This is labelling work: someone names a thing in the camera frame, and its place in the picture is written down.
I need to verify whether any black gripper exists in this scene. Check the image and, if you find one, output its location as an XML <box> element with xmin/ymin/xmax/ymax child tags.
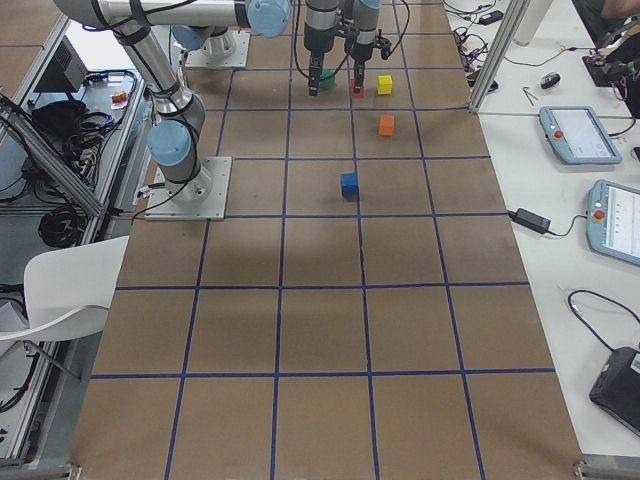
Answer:
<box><xmin>349</xmin><ymin>42</ymin><xmax>374</xmax><ymax>93</ymax></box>
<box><xmin>305</xmin><ymin>44</ymin><xmax>330</xmax><ymax>97</ymax></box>

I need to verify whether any red wooden block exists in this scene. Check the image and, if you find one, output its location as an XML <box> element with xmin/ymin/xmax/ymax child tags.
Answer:
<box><xmin>349</xmin><ymin>78</ymin><xmax>366</xmax><ymax>99</ymax></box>

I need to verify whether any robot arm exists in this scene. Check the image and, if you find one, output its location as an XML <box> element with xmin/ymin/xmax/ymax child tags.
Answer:
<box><xmin>171</xmin><ymin>1</ymin><xmax>391</xmax><ymax>96</ymax></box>
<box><xmin>55</xmin><ymin>1</ymin><xmax>292</xmax><ymax>205</ymax></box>

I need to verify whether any green wooden block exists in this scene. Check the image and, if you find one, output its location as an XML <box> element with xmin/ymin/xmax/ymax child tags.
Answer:
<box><xmin>318</xmin><ymin>69</ymin><xmax>336</xmax><ymax>91</ymax></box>

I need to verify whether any yellow wooden block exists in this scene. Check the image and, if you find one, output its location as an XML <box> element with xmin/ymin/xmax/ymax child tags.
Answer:
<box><xmin>377</xmin><ymin>75</ymin><xmax>394</xmax><ymax>96</ymax></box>

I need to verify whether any orange wooden block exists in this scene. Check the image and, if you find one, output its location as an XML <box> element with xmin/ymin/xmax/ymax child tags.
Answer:
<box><xmin>378</xmin><ymin>114</ymin><xmax>395</xmax><ymax>137</ymax></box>

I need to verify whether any blue wooden block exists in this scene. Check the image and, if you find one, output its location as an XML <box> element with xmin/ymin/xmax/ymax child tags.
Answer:
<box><xmin>340</xmin><ymin>172</ymin><xmax>359</xmax><ymax>198</ymax></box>

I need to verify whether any black power adapter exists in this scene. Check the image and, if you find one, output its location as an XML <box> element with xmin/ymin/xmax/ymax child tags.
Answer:
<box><xmin>508</xmin><ymin>208</ymin><xmax>551</xmax><ymax>234</ymax></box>

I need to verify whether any teach pendant tablet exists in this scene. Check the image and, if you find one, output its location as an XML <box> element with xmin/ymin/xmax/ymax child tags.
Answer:
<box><xmin>586</xmin><ymin>180</ymin><xmax>639</xmax><ymax>265</ymax></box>
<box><xmin>539</xmin><ymin>106</ymin><xmax>622</xmax><ymax>165</ymax></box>

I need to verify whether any white chair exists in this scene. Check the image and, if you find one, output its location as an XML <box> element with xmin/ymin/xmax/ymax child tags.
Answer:
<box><xmin>1</xmin><ymin>236</ymin><xmax>129</xmax><ymax>342</ymax></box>

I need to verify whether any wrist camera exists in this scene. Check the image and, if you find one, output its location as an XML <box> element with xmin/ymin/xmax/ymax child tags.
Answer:
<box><xmin>373</xmin><ymin>29</ymin><xmax>393</xmax><ymax>60</ymax></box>

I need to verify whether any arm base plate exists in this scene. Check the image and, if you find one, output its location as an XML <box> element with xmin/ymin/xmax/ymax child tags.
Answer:
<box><xmin>144</xmin><ymin>157</ymin><xmax>232</xmax><ymax>221</ymax></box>
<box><xmin>185</xmin><ymin>30</ymin><xmax>251</xmax><ymax>70</ymax></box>

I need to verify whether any aluminium frame post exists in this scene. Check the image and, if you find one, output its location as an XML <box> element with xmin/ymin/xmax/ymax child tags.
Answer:
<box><xmin>468</xmin><ymin>1</ymin><xmax>529</xmax><ymax>114</ymax></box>

